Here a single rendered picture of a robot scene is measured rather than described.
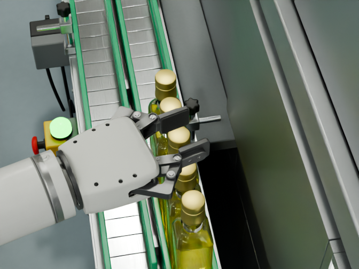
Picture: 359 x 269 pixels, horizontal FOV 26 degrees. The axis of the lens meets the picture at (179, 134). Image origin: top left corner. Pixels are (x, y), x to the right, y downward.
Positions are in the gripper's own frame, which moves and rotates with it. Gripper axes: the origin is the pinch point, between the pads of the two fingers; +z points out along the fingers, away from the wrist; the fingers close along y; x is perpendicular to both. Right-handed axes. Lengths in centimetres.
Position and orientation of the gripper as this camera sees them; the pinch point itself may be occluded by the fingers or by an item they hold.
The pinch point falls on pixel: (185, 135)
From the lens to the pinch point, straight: 96.1
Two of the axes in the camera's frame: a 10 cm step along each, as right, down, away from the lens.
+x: 0.0, -6.0, -8.0
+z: 9.0, -3.5, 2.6
